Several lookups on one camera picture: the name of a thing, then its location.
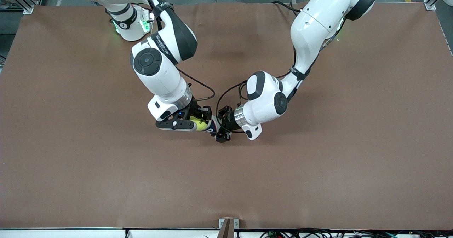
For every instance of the yellow Wilson tennis ball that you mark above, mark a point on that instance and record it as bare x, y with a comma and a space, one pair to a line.
200, 126

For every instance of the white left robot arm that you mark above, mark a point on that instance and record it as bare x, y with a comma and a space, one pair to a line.
315, 25

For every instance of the clear plastic tennis ball can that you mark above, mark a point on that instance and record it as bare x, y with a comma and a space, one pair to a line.
213, 127

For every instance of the grey metal table bracket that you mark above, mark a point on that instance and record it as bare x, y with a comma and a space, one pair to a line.
221, 224

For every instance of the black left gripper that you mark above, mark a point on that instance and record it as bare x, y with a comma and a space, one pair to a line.
229, 122

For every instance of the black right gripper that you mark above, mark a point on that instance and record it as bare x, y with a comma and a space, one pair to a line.
196, 111

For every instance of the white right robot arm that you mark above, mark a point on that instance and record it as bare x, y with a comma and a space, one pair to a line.
159, 75

